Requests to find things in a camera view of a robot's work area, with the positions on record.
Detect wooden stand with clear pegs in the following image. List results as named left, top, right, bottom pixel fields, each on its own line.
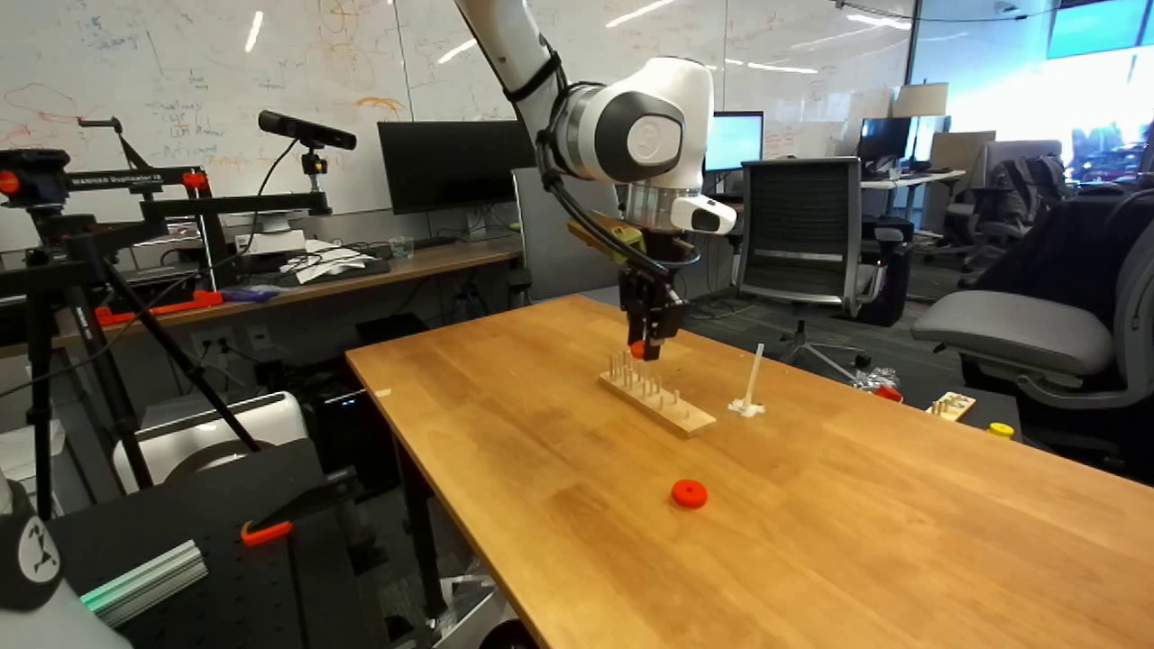
left=600, top=348, right=720, bottom=437

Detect red bar clamp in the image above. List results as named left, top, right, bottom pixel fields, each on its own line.
left=90, top=285, right=232, bottom=334

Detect lit computer monitor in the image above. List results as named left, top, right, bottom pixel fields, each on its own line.
left=705, top=107, right=768, bottom=178

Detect large black monitor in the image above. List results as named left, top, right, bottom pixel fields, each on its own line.
left=377, top=117, right=541, bottom=220

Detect black cap with logo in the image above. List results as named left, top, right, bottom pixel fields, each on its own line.
left=0, top=477, right=70, bottom=617

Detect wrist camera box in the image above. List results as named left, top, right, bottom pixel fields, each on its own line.
left=673, top=194, right=744, bottom=242

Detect small paper card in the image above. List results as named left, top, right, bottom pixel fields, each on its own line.
left=923, top=390, right=980, bottom=426

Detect long wooden desk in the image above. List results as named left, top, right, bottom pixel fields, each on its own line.
left=94, top=199, right=749, bottom=342

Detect gray padded office chair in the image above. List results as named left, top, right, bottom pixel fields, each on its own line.
left=908, top=214, right=1154, bottom=420

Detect black camera tripod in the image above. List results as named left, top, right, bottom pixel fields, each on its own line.
left=0, top=146, right=262, bottom=527

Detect aluminium bar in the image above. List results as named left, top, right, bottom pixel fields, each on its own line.
left=75, top=534, right=212, bottom=631

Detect black bar camera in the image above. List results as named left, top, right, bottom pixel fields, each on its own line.
left=258, top=107, right=360, bottom=194

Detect white crumpled papers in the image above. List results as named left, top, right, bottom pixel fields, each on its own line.
left=279, top=238, right=378, bottom=289

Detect white lamp shade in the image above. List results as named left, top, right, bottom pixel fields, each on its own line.
left=891, top=78, right=957, bottom=122

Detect small distant monitor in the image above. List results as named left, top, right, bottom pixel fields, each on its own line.
left=856, top=117, right=917, bottom=175

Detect small white peg stand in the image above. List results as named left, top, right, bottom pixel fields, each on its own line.
left=724, top=342, right=771, bottom=422

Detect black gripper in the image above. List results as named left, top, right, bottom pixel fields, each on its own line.
left=617, top=232, right=694, bottom=366

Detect white computer case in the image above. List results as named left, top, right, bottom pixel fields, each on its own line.
left=110, top=385, right=314, bottom=498

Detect black mesh office chair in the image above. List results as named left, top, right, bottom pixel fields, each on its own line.
left=734, top=154, right=887, bottom=330

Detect orange clamp handle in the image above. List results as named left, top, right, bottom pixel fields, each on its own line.
left=233, top=515, right=300, bottom=551

